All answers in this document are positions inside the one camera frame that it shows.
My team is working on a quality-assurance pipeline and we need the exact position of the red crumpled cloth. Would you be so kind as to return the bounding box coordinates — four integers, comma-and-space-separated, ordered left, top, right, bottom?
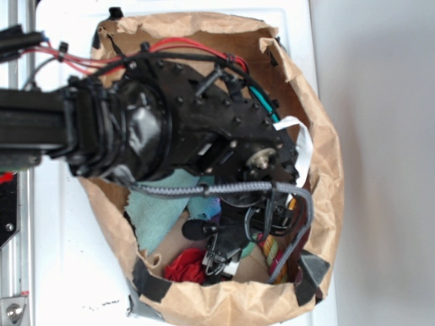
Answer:
164, 248, 205, 284

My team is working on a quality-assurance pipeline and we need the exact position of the grey braided cable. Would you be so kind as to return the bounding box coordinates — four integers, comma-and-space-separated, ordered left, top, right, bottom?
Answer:
130, 180, 314, 285

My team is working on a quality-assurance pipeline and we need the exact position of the brown paper bag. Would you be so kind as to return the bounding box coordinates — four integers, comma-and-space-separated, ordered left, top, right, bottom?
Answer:
81, 12, 344, 325

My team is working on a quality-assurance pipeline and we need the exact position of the aluminium frame rail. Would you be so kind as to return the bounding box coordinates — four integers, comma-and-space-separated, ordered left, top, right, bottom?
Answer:
1, 1, 35, 325

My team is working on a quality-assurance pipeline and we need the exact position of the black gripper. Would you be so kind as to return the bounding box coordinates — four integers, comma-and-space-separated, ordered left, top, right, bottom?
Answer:
203, 194, 305, 277

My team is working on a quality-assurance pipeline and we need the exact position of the teal woven cloth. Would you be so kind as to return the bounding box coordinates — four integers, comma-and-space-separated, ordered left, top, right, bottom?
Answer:
124, 169, 222, 254

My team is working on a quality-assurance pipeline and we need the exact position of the red wire bundle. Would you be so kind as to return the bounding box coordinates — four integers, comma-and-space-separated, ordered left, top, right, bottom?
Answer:
20, 32, 251, 74

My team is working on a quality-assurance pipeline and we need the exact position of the metal corner bracket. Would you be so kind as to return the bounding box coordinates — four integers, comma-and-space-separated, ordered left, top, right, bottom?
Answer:
1, 296, 27, 326

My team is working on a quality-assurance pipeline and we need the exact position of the multicolour rope toy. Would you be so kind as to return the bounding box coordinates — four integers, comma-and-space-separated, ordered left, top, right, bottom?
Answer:
258, 234, 288, 285

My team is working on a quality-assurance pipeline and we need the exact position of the black foam microphone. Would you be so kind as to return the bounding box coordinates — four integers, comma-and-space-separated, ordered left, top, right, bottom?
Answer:
181, 219, 220, 240

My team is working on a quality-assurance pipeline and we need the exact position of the white flat ribbon cable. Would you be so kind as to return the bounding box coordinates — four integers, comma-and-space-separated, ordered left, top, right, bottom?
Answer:
273, 115, 315, 187

